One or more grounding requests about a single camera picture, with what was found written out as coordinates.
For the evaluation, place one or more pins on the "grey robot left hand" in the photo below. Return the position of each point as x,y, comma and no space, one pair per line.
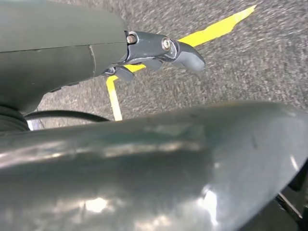
60,32

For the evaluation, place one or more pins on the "yellow floor tape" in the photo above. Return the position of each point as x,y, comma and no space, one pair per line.
217,28

